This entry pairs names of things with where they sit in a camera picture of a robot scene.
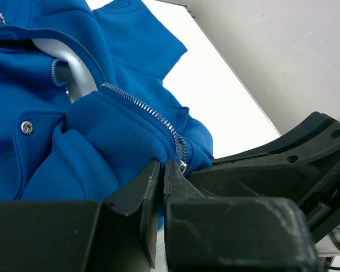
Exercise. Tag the blue zip-up jacket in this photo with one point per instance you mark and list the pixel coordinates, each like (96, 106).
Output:
(82, 103)

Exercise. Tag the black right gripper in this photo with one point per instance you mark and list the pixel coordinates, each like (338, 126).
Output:
(302, 165)

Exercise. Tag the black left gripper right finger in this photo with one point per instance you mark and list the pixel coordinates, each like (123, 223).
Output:
(232, 233)

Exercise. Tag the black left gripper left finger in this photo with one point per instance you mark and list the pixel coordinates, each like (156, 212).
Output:
(115, 234)

